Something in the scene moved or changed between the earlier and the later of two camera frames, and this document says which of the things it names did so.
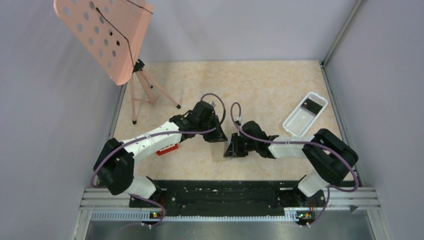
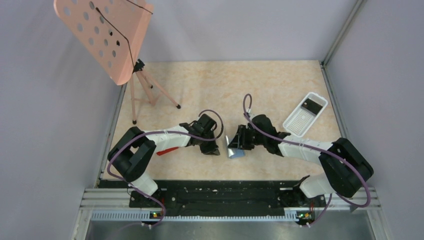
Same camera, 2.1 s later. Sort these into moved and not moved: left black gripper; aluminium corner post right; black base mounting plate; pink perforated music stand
Moved: left black gripper
Not moved: aluminium corner post right; black base mounting plate; pink perforated music stand
